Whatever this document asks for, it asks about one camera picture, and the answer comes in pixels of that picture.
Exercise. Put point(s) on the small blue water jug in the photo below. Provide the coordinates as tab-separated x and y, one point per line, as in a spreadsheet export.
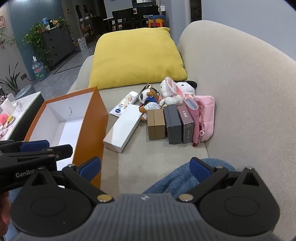
45	23

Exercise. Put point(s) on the dark grey cabinet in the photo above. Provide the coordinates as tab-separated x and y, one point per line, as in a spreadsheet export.
57	46

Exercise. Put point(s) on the white standing card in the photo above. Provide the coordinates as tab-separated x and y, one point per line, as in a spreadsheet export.
82	43

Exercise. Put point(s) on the pink case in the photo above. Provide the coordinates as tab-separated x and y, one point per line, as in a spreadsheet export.
190	104

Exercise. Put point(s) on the small leafy potted plant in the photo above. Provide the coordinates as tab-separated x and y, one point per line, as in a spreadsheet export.
63	22

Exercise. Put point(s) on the large blue water jug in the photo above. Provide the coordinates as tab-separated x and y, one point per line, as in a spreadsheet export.
39	70

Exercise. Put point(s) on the maroon small box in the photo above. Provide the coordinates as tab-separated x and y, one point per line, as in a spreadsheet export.
186	125

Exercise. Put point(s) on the orange cardboard box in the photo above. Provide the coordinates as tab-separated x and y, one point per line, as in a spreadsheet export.
92	125

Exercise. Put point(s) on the white paper roll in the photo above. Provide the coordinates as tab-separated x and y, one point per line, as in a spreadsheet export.
8	106

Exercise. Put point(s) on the black dining chair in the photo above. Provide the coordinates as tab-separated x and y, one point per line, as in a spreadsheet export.
122	18
146	15

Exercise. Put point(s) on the white plush with black ears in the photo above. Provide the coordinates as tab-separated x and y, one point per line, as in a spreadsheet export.
185	87

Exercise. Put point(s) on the yellow pillow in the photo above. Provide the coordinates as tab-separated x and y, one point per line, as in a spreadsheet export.
134	58

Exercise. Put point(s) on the long-leaved potted plant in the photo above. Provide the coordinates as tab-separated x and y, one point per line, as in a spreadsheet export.
12	81

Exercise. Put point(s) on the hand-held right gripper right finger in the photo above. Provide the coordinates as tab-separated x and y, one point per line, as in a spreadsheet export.
198	168

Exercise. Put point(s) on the brown small box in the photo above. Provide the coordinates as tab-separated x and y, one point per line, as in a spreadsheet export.
156	125

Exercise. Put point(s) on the grey small box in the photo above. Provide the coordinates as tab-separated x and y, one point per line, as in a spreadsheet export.
173	129

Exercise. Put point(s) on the person's blue jeans leg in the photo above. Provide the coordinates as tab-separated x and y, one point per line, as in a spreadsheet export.
180	178

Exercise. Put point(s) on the pink fluffy toy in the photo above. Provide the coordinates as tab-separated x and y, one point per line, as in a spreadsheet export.
3	118

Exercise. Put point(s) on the grey round bin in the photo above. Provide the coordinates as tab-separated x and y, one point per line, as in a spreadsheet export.
25	90

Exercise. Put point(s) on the white marble table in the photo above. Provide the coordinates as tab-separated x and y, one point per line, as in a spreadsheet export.
23	109

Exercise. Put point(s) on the brown bear plush blue outfit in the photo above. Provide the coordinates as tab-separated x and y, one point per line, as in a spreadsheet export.
150	102

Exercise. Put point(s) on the pink pouch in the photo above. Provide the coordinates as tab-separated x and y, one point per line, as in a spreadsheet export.
205	115

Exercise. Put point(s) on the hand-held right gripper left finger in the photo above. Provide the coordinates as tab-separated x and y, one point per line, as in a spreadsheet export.
90	166

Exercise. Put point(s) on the blue and orange stool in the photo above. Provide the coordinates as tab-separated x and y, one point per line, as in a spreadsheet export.
156	22

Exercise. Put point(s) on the framed wall picture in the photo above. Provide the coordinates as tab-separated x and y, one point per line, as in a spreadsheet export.
1	22

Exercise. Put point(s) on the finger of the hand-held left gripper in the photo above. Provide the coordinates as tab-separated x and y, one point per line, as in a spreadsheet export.
34	145
63	151

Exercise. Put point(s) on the long white box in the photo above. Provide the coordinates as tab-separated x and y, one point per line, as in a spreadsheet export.
122	129

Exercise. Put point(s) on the white lotion tube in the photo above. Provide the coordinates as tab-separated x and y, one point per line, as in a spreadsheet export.
126	102

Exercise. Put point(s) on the hanging green wall plant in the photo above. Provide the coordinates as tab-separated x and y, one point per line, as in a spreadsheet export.
7	39

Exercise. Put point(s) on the beige sofa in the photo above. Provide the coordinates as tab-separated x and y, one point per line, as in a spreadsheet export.
242	92

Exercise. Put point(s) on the trailing green pothos plant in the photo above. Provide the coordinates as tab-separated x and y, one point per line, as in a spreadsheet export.
37	39

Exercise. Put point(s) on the white bunny plush pink ears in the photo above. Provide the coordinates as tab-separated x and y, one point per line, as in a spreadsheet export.
168	92

